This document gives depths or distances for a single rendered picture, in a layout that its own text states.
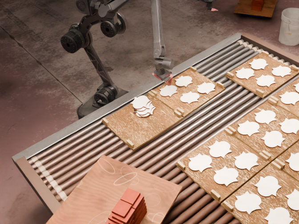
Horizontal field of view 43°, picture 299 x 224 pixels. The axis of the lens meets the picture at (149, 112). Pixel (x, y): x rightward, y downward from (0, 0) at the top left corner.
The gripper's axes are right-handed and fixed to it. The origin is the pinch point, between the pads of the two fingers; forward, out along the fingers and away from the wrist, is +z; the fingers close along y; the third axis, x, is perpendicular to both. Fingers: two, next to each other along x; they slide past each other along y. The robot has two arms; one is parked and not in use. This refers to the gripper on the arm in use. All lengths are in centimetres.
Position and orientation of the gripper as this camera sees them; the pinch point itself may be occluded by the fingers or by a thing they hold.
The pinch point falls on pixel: (164, 81)
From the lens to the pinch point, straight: 258.8
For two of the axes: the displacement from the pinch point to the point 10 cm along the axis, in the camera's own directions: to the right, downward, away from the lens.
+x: 7.0, -6.5, 2.8
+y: 6.6, 4.5, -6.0
